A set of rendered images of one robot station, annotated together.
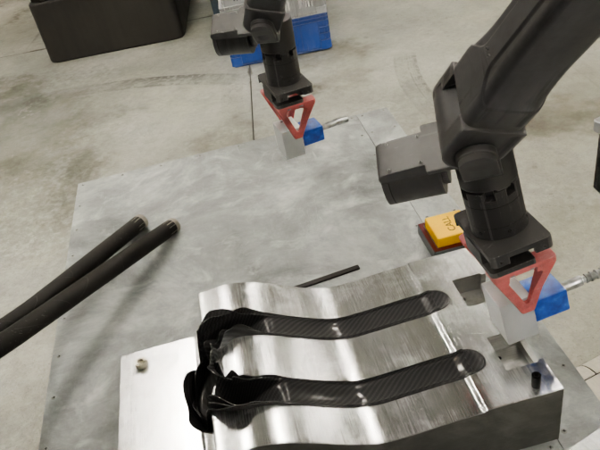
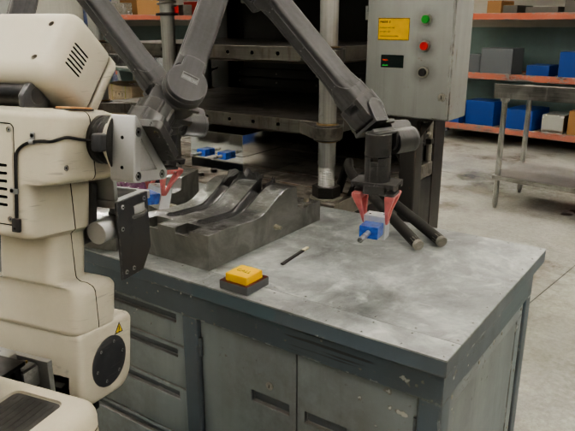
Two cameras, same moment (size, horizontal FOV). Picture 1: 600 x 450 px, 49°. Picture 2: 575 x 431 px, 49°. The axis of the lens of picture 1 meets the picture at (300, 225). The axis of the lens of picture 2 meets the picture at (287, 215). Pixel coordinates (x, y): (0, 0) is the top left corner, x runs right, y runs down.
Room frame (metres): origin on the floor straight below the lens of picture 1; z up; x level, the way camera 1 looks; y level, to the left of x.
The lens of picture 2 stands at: (1.73, -1.18, 1.38)
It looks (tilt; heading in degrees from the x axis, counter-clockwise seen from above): 17 degrees down; 129
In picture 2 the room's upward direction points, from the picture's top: straight up
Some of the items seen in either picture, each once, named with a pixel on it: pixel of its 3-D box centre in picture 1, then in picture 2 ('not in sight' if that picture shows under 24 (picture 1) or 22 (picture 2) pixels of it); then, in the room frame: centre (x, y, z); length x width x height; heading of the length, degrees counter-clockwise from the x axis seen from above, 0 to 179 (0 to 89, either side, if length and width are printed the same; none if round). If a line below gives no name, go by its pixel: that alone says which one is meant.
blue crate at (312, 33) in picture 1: (276, 29); not in sight; (3.92, -0.11, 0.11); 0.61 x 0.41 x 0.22; 88
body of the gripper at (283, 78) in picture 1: (282, 69); (377, 171); (1.04, -0.02, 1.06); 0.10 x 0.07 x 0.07; 14
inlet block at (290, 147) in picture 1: (313, 129); (370, 231); (1.04, -0.06, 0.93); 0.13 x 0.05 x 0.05; 104
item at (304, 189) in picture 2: not in sight; (257, 164); (-0.11, 0.85, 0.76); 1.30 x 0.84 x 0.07; 4
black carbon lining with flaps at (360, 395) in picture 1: (324, 349); (226, 194); (0.54, 0.00, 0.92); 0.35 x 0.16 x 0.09; 94
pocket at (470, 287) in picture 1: (476, 299); (188, 234); (0.61, -0.21, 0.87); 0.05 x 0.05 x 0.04; 4
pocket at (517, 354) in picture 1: (514, 359); (157, 226); (0.51, -0.21, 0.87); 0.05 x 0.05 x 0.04; 4
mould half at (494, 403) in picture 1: (316, 373); (233, 210); (0.55, 0.02, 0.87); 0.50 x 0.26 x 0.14; 94
